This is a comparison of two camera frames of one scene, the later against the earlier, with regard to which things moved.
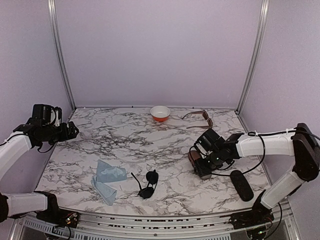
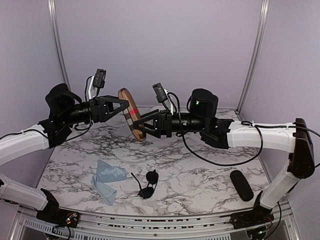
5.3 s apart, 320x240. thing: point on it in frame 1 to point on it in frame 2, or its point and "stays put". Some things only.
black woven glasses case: x=242 y=185 stays put
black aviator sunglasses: x=152 y=178 stays put
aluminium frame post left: x=56 y=44 stays put
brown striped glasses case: x=193 y=155 to x=132 y=114
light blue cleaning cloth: x=107 y=173 stays put
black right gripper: x=201 y=169 to x=162 y=125
